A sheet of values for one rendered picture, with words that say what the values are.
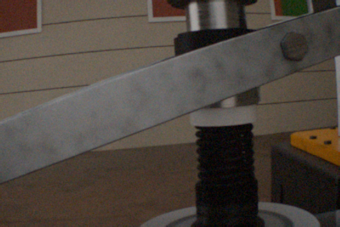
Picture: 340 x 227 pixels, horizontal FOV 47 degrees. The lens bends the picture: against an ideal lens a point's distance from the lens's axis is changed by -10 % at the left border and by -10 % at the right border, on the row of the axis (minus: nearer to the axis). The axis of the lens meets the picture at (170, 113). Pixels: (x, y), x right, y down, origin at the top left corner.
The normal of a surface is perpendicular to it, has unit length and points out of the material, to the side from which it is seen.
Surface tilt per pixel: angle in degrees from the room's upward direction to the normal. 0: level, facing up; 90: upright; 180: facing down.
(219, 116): 90
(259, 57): 90
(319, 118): 90
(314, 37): 90
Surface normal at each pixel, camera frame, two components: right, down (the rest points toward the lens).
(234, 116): 0.14, 0.07
